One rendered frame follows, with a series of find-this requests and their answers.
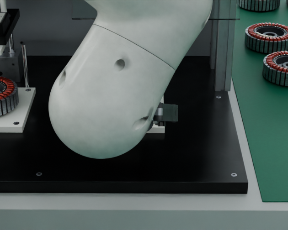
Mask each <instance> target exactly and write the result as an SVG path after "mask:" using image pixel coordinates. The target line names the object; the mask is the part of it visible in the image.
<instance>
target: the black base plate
mask: <svg viewBox="0 0 288 230"><path fill-rule="evenodd" d="M71 58H72V56H27V64H28V75H29V84H30V88H36V94H35V97H34V100H33V103H32V106H31V109H30V112H29V115H28V118H27V121H26V124H25V127H24V130H23V132H22V133H12V132H0V193H198V194H247V192H248V179H247V175H246V170H245V165H244V161H243V156H242V152H241V148H240V143H239V138H238V135H237V130H236V126H235V121H234V117H233V112H232V108H231V104H230V99H229V94H228V92H227V91H225V90H224V89H221V91H215V90H214V85H213V83H214V69H211V68H210V57H201V56H185V57H184V58H183V59H182V61H181V63H180V64H179V66H178V68H177V69H176V71H175V73H174V75H173V77H172V78H171V80H170V82H169V84H168V86H167V88H166V90H165V92H164V104H171V105H172V104H176V105H178V121H177V122H171V121H166V122H165V133H146V134H145V136H144V137H143V139H142V140H141V141H140V142H139V143H138V144H137V145H136V146H135V147H134V148H132V149H131V150H129V151H128V152H126V153H124V154H122V155H119V156H117V157H112V158H105V159H95V158H90V157H85V156H83V155H80V154H78V153H76V152H74V151H73V150H71V149H70V148H68V147H67V146H66V145H65V144H64V143H63V142H62V141H61V140H60V139H59V137H58V136H57V134H56V133H55V131H54V129H53V127H52V124H51V121H50V117H49V110H48V103H49V96H50V92H51V89H52V87H53V84H54V82H55V80H56V79H57V77H58V76H59V75H60V73H61V72H62V71H63V69H64V68H65V66H66V65H67V63H68V62H69V61H70V59H71Z"/></svg>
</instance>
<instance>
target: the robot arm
mask: <svg viewBox="0 0 288 230"><path fill-rule="evenodd" d="M85 1H86V2H87V3H88V4H90V5H91V6H92V7H93V8H95V9H96V11H97V17H96V19H95V21H94V23H93V25H92V26H91V28H90V30H89V31H88V33H87V35H86V36H85V38H84V40H83V41H82V43H81V44H80V46H79V47H78V49H77V50H76V52H75V53H74V55H73V56H72V58H71V59H70V61H69V62H68V63H67V65H66V66H65V68H64V69H63V71H62V72H61V73H60V75H59V76H58V77H57V79H56V80H55V82H54V84H53V87H52V89H51V92H50V96H49V103H48V110H49V117H50V121H51V124H52V127H53V129H54V131H55V133H56V134H57V136H58V137H59V139H60V140H61V141H62V142H63V143H64V144H65V145H66V146H67V147H68V148H70V149H71V150H73V151H74V152H76V153H78V154H80V155H83V156H85V157H90V158H95V159H105V158H112V157H117V156H119V155H122V154H124V153H126V152H128V151H129V150H131V149H132V148H134V147H135V146H136V145H137V144H138V143H139V142H140V141H141V140H142V139H143V137H144V136H145V134H146V132H147V130H148V128H149V126H150V124H151V122H152V121H153V123H154V124H158V126H165V122H166V121H171V122H177V121H178V105H176V104H172V105H171V104H164V103H161V102H160V101H161V99H162V97H163V95H164V92H165V90H166V88H167V86H168V84H169V82H170V80H171V78H172V77H173V75H174V73H175V71H176V69H177V68H178V66H179V64H180V63H181V61H182V59H183V58H184V56H185V55H186V53H187V52H188V50H189V48H190V47H191V45H192V44H193V43H194V41H195V40H196V38H197V37H198V35H199V34H200V32H201V31H202V29H203V28H204V27H205V25H206V23H207V21H208V19H209V17H210V14H211V10H212V5H213V0H85Z"/></svg>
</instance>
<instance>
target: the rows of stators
mask: <svg viewBox="0 0 288 230"><path fill-rule="evenodd" d="M286 4H287V5H288V0H286ZM279 6H280V0H240V7H242V8H244V9H246V10H252V11H259V12H260V11H270V10H274V9H276V8H278V7H279Z"/></svg>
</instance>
